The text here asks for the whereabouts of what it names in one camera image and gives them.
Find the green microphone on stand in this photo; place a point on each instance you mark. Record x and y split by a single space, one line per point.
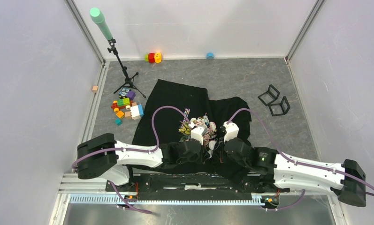
98 18

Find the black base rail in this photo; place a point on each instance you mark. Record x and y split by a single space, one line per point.
200 186

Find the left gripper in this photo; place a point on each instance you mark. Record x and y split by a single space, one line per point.
200 158

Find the white and blue block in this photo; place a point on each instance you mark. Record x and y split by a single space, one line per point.
136 112

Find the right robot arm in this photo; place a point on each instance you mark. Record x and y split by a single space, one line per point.
292 173

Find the blue cup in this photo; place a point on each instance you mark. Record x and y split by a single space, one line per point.
210 56

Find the teal block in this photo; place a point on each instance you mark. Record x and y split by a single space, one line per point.
118 122

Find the purple cube block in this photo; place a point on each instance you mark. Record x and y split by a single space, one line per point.
131 95

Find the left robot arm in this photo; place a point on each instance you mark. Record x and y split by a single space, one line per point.
104 157

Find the owl eight toy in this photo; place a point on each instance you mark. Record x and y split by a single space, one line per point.
123 93

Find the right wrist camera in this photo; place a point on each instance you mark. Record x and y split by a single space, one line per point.
231 131

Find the red yellow green toy rings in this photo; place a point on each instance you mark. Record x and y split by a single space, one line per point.
153 57

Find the yellow duplo brick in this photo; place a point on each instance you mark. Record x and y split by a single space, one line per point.
120 114

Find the red duplo car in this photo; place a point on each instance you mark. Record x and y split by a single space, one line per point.
123 103

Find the black floral t-shirt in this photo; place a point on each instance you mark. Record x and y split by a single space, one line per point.
195 103

